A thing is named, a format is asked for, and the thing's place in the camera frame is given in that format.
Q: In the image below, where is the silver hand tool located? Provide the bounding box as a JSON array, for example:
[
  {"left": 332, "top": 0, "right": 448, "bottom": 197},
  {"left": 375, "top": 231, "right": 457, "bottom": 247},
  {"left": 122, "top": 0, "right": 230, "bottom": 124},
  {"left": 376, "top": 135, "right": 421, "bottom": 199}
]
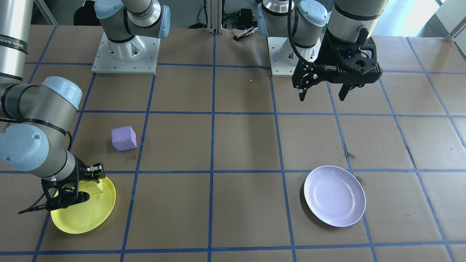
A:
[{"left": 234, "top": 27, "right": 258, "bottom": 41}]

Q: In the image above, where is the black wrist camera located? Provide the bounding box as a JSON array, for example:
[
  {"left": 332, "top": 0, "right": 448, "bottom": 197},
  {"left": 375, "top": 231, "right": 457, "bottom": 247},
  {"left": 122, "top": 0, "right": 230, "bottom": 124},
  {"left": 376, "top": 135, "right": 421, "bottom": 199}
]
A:
[
  {"left": 41, "top": 178, "right": 79, "bottom": 211},
  {"left": 339, "top": 38, "right": 381, "bottom": 79}
]

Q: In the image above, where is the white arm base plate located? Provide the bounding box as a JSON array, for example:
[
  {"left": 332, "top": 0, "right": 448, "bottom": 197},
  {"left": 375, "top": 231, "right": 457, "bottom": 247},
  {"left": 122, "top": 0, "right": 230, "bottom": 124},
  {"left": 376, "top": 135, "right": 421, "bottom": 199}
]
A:
[
  {"left": 267, "top": 36, "right": 323, "bottom": 77},
  {"left": 92, "top": 32, "right": 161, "bottom": 75}
]

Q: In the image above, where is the yellow foam block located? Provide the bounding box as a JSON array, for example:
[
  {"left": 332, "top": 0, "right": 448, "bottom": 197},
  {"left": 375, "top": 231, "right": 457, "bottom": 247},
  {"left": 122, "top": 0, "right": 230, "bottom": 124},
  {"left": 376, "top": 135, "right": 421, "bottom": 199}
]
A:
[{"left": 81, "top": 179, "right": 104, "bottom": 196}]

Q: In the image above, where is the black round object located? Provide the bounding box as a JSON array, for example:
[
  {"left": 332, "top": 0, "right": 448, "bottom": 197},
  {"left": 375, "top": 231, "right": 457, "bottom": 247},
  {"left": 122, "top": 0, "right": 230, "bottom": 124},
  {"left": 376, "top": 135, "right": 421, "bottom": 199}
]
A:
[{"left": 73, "top": 1, "right": 99, "bottom": 27}]

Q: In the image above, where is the black power strip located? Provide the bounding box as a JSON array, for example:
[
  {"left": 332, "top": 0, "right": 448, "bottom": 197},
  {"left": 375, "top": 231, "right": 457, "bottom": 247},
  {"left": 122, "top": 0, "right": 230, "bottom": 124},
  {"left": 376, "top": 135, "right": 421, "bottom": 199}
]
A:
[{"left": 236, "top": 8, "right": 255, "bottom": 25}]

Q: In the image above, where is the purple plate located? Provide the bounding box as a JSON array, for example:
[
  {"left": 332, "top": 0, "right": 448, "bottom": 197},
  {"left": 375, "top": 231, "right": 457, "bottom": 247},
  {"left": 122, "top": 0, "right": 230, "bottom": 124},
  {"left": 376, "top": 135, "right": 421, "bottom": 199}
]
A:
[{"left": 304, "top": 166, "right": 366, "bottom": 228}]

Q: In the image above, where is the aluminium corner bar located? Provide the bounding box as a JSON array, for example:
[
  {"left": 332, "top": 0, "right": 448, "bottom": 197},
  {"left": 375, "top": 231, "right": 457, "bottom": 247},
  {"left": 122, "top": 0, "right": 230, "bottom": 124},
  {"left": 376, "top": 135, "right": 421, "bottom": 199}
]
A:
[
  {"left": 447, "top": 25, "right": 466, "bottom": 43},
  {"left": 34, "top": 0, "right": 58, "bottom": 27}
]

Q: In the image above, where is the yellow plate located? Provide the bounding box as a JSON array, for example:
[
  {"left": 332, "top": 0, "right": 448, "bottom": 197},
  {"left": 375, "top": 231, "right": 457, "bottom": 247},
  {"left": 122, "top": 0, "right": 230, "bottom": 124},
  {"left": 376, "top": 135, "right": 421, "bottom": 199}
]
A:
[{"left": 50, "top": 176, "right": 116, "bottom": 234}]

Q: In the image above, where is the purple foam block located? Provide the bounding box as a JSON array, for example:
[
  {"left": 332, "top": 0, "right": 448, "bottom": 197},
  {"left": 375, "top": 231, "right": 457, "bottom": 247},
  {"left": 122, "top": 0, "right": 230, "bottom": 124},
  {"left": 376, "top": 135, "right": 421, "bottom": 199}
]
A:
[{"left": 111, "top": 126, "right": 138, "bottom": 152}]

